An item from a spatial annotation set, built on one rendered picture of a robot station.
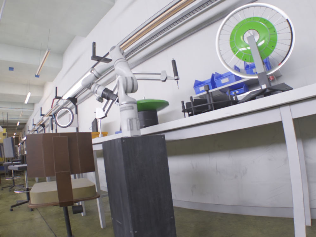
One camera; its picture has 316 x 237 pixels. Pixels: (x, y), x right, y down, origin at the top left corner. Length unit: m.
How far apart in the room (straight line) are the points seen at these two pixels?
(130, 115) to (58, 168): 0.43
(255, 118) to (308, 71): 1.01
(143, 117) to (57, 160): 0.57
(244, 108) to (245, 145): 1.04
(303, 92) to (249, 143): 1.11
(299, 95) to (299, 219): 0.48
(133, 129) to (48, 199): 0.56
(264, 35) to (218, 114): 0.63
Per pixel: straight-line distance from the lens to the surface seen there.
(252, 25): 1.28
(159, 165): 0.87
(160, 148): 0.88
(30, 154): 0.91
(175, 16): 2.26
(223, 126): 0.87
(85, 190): 1.00
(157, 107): 1.12
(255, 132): 1.75
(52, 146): 0.89
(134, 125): 0.90
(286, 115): 0.79
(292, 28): 1.26
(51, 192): 0.99
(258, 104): 0.76
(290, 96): 0.74
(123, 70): 1.08
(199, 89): 1.76
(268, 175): 1.79
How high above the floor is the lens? 0.80
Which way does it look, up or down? 11 degrees up
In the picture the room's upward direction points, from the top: 7 degrees counter-clockwise
